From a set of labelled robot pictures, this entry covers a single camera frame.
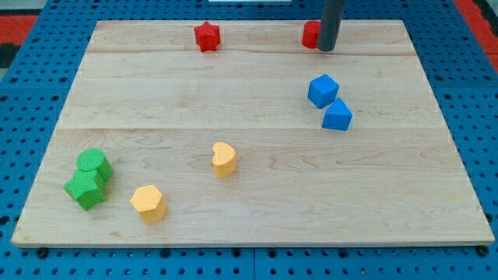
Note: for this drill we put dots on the blue cube block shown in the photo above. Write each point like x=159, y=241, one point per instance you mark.
x=322, y=91

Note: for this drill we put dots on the yellow heart block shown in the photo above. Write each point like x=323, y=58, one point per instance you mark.
x=224, y=159

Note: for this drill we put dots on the light wooden board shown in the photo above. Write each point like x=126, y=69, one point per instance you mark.
x=155, y=104

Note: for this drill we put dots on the blue triangular prism block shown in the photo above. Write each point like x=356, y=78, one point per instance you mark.
x=338, y=116

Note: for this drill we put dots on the red star block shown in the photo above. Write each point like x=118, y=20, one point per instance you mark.
x=207, y=36

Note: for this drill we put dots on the yellow hexagon block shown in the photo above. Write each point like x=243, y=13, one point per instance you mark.
x=150, y=203

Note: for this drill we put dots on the red cylinder block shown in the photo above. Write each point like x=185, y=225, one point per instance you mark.
x=311, y=31

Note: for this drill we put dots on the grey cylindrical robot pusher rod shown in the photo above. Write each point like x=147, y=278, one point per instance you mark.
x=330, y=23

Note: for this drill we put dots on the green cylinder block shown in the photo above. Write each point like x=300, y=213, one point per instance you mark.
x=94, y=160

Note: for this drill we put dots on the green star block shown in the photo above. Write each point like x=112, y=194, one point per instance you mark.
x=86, y=188

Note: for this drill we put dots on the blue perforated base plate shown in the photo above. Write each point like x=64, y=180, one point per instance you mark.
x=38, y=80

